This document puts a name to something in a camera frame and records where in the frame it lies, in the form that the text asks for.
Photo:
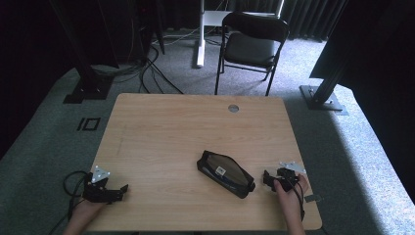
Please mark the small grey flat tab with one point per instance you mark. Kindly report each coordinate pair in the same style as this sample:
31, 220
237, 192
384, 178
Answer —
313, 198

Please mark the black metal stand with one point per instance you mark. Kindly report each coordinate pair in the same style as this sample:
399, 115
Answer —
86, 65
321, 94

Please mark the grey round table grommet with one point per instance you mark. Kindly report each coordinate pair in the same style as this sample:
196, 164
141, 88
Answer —
233, 108

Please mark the black folding chair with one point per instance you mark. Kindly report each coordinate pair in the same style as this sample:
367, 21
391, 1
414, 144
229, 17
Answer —
249, 49

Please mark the person's right hand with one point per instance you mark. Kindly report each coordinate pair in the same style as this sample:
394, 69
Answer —
293, 200

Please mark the small square label tag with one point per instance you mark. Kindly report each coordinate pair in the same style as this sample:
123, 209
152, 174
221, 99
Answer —
221, 170

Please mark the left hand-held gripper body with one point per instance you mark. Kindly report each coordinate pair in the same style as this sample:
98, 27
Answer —
98, 192

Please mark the dark pleated curtain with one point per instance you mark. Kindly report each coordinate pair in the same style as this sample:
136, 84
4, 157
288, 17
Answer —
306, 16

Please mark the person's left hand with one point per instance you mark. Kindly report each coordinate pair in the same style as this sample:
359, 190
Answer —
87, 209

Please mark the black mesh pencil case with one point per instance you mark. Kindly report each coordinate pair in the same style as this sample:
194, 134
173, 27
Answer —
233, 176

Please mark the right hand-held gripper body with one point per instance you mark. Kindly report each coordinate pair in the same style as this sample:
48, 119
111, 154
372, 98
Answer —
288, 179

